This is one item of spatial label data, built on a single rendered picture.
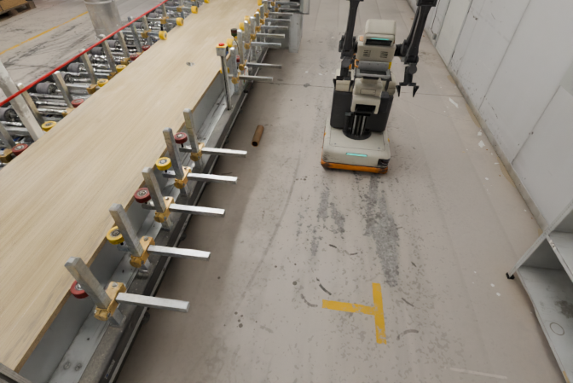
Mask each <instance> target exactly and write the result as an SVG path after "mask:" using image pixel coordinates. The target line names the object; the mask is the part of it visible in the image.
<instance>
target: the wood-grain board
mask: <svg viewBox="0 0 573 383"><path fill-rule="evenodd" d="M257 9H259V10H260V6H258V0H210V2H209V3H204V4H202V5H201V6H200V7H199V8H198V13H197V14H193V13H192V14H191V15H190V16H188V17H187V18H186V19H185V20H183V26H176V27H174V28H173V29H172V30H171V31H170V32H168V33H167V39H166V40H165V39H160V40H159V41H158V42H157V43H155V44H154V45H153V46H152V47H150V48H149V49H148V50H146V51H145V52H144V53H143V54H142V55H140V56H139V57H138V58H136V59H135V60H134V61H133V62H131V64H130V65H129V66H127V67H126V68H125V69H124V70H122V71H121V72H120V73H119V74H117V75H116V76H115V77H114V78H112V79H111V80H110V81H109V82H107V83H106V84H105V85H103V86H102V87H101V88H100V89H99V90H98V91H97V92H96V93H94V94H93V95H92V96H91V97H89V98H88V99H87V100H86V101H84V102H83V103H82V104H81V105H79V106H78V107H77V108H75V109H74V110H73V111H72V112H71V113H69V114H68V115H67V116H66V117H65V118H64V119H63V120H61V121H60V122H59V123H58V124H56V125H55V126H54V127H53V128H51V129H50V130H49V131H48V132H46V133H45V134H44V135H43V136H41V137H40V138H39V139H38V140H36V141H35V142H34V143H33V144H32V145H31V146H30V147H29V148H27V149H26V150H25V151H23V152H22V153H21V154H20V155H18V156H17V157H16V158H15V159H13V160H12V161H11V162H10V163H8V164H7V165H6V166H5V167H4V168H3V169H2V170H1V171H0V363H2V364H3V365H5V366H6V367H8V368H10V369H12V370H14V371H15V372H16V373H19V372H20V370H21V368H22V367H23V365H24V364H25V363H26V361H27V359H28V358H29V356H30V355H31V354H32V352H33V351H34V349H35V348H36V346H37V345H38V343H39V341H40V340H41V339H42V338H43V336H44V334H45V333H46V331H47V330H48V328H49V326H50V325H51V323H52V322H53V321H54V320H55V318H56V316H57V315H58V313H59V312H60V310H61V308H62V307H63V305H64V304H65V303H66V301H67V300H68V298H69V297H70V295H71V294H72V293H71V290H70V288H71V285H72V284H73V282H74V281H75V279H74V277H73V276H72V275H71V274H70V272H69V271H68V270H67V268H66V267H65V266H64V264H65V263H66V262H67V260H68V259H69V258H70V257H71V256H72V257H79V258H81V259H82V260H83V261H84V263H85V264H86V266H87V267H88V268H89V267H90V266H91V264H92V263H93V261H94V260H95V258H96V256H97V255H98V253H99V252H100V250H101V249H102V248H103V246H104V245H105V243H106V242H107V232H108V231H109V230H110V229H111V228H113V227H116V226H117V225H116V223H115V222H114V220H113V217H112V216H111V214H110V212H109V210H108V209H109V208H110V207H111V205H112V204H113V203H115V204H121V205H122V207H123V208H124V211H125V213H126V212H127V211H128V209H129V208H130V206H131V204H132V203H133V201H134V200H135V197H134V193H135V192H136V191H137V190H138V189H141V188H143V186H144V185H145V181H144V178H143V175H142V170H143V169H144V167H152V168H153V171H154V170H155V168H156V167H157V166H156V161H157V160H158V159H160V158H163V157H164V156H165V154H166V152H167V151H168V149H167V147H166V143H165V139H164V135H163V132H162V131H163V129H164V128H165V127H169V128H172V131H173V135H175V134H176V133H179V132H180V131H181V130H182V128H183V126H185V120H184V116H183V110H184V109H185V108H189V109H191V112H192V113H193V112H194V110H195V109H196V108H197V106H198V105H199V103H200V101H201V100H202V98H203V97H204V95H205V93H206V92H207V91H208V90H209V88H210V87H211V85H212V84H213V82H214V81H215V79H216V78H217V76H218V74H219V73H220V68H221V60H220V56H217V51H216V46H217V44H219V43H224V44H225V43H226V42H227V38H232V39H233V40H235V41H238V40H237V38H234V37H233V36H231V31H230V29H232V28H237V29H238V30H239V24H240V22H244V21H245V15H250V17H252V16H253V17H254V18H256V17H255V16H254V15H255V12H256V11H257ZM187 62H191V63H194V64H195V65H193V66H192V67H189V66H188V65H187V64H186V63H187Z"/></svg>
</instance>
